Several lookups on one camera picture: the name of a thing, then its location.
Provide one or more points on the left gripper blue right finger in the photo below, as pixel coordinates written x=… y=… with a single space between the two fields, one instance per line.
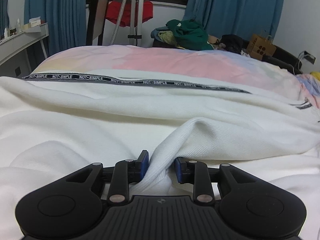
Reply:
x=198 y=174

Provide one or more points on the red cloth on rack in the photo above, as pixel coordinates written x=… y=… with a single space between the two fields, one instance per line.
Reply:
x=114 y=9

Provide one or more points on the black sofa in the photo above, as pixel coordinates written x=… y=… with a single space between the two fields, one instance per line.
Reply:
x=280 y=58

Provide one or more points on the blue curtain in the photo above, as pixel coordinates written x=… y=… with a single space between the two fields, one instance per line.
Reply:
x=66 y=22
x=239 y=17

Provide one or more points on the right blue curtain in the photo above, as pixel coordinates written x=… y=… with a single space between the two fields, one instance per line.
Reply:
x=239 y=17

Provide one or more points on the brown paper bag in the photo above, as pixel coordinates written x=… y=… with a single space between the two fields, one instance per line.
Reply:
x=260 y=46

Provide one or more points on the pastel pink bed cover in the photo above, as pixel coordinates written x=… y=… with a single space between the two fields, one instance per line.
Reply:
x=211 y=64

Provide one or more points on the wall socket with charger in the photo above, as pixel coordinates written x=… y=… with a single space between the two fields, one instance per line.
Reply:
x=307 y=56

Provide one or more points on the silver tripod stand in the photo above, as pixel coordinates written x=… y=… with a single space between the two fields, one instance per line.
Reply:
x=136 y=20

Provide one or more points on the yellow plush pillow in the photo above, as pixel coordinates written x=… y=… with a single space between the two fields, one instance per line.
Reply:
x=316 y=75

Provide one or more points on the green hoodie pile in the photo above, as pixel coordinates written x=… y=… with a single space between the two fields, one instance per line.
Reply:
x=187 y=34

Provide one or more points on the white dressing table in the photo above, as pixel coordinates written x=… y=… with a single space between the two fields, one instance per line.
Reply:
x=31 y=33

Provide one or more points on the left blue curtain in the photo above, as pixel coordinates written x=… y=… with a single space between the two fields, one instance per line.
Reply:
x=66 y=22

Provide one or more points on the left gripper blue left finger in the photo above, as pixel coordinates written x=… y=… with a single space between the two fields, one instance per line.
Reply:
x=125 y=173

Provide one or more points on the white sweatpants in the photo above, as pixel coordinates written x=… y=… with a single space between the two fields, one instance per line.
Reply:
x=50 y=129

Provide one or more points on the wavy frame mirror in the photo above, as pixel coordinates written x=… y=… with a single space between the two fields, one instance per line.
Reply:
x=4 y=17

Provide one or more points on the wooden chair back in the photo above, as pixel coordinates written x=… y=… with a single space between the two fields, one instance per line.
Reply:
x=96 y=21

